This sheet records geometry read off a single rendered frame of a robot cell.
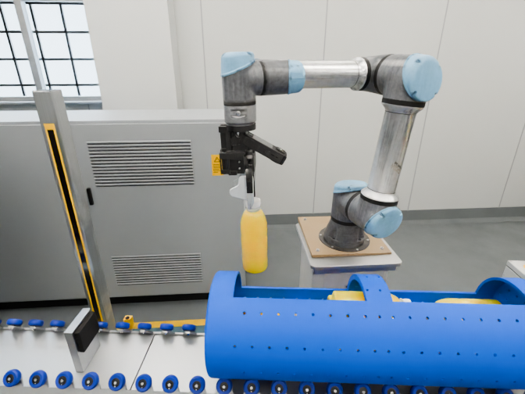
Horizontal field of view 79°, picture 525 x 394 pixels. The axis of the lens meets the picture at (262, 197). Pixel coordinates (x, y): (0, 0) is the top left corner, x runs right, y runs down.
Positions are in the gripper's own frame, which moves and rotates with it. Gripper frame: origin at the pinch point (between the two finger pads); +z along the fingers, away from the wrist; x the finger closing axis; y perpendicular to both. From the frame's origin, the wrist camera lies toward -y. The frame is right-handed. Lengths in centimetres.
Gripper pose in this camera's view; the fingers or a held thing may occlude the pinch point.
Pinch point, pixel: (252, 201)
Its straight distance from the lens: 83.2
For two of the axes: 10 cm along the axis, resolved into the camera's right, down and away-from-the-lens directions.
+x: -0.5, 3.9, -9.2
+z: 0.3, 9.2, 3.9
